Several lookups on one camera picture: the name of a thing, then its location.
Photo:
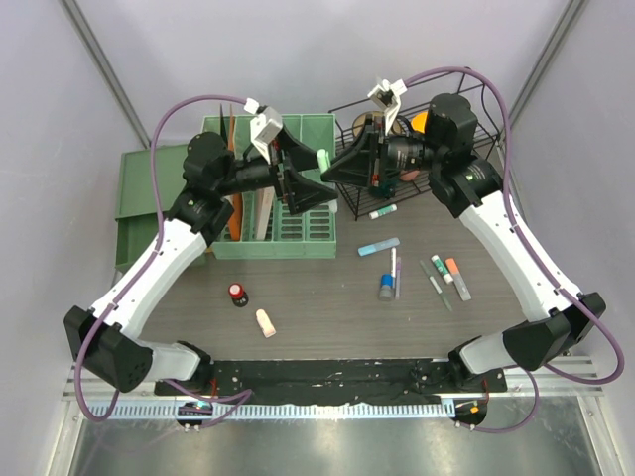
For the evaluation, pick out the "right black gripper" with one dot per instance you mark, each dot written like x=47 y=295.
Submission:
x=352 y=168

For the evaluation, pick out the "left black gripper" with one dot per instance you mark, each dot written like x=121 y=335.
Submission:
x=300 y=193

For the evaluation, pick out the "green highlighter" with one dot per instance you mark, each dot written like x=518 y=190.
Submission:
x=323 y=160

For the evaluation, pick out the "white folder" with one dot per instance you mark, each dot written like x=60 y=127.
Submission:
x=264 y=201

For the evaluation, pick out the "light blue highlighter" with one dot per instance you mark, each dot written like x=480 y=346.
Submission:
x=378 y=247

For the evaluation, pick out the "drawer box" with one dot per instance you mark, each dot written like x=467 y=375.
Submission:
x=135 y=211

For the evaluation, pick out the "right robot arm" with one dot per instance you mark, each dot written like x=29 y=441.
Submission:
x=558 y=315

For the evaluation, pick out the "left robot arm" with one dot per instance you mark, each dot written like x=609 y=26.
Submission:
x=104 y=339

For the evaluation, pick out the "dark green mug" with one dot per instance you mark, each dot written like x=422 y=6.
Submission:
x=388 y=189

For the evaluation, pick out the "brown glass bowl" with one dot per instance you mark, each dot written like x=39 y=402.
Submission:
x=358 y=126

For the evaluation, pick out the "green white glue stick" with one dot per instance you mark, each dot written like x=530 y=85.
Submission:
x=383 y=211

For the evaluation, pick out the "pink mug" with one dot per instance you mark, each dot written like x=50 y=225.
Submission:
x=407 y=176

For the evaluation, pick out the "green file organizer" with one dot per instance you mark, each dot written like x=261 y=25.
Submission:
x=311 y=235

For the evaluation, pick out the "orange bowl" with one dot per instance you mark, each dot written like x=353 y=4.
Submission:
x=419 y=122

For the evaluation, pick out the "white pen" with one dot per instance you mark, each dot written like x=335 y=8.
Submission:
x=393 y=262

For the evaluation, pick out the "blue grey bottle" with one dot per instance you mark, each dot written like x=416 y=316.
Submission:
x=386 y=288

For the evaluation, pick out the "red black stamp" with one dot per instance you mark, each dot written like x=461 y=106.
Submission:
x=238 y=295

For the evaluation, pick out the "green pen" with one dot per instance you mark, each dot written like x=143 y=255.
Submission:
x=426 y=269

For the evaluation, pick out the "small green glue stick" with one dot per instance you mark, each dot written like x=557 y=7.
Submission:
x=442 y=269

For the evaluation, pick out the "pink eraser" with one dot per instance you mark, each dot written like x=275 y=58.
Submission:
x=265 y=323

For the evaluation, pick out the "orange highlighter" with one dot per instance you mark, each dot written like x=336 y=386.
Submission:
x=458 y=280

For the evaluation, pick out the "black wire rack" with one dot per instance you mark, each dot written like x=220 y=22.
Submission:
x=445 y=154

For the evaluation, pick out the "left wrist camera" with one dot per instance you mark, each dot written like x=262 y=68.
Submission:
x=265 y=126

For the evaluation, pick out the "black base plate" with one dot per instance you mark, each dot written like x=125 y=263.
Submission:
x=340 y=382

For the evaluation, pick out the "white cable tray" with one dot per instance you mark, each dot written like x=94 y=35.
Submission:
x=184 y=409

